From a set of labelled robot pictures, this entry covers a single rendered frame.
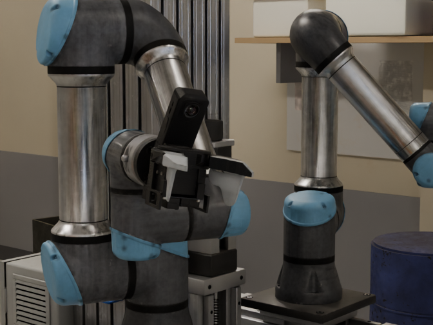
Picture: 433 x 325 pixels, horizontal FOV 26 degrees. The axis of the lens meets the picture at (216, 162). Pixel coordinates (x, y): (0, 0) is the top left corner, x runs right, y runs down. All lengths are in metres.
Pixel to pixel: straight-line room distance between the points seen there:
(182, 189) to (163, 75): 0.40
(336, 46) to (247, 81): 3.91
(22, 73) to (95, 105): 5.91
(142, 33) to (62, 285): 0.45
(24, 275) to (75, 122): 0.64
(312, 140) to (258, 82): 3.70
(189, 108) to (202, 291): 0.75
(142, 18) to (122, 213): 0.39
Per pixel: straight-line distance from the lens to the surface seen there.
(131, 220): 1.39
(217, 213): 1.44
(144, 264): 1.68
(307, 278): 2.08
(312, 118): 2.19
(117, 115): 1.95
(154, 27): 1.63
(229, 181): 1.20
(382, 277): 4.39
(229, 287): 1.99
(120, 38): 1.62
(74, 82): 1.61
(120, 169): 1.37
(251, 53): 5.91
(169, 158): 1.14
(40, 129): 7.40
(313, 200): 2.09
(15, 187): 7.68
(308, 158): 2.20
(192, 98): 1.24
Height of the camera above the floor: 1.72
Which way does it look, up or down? 7 degrees down
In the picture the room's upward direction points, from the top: straight up
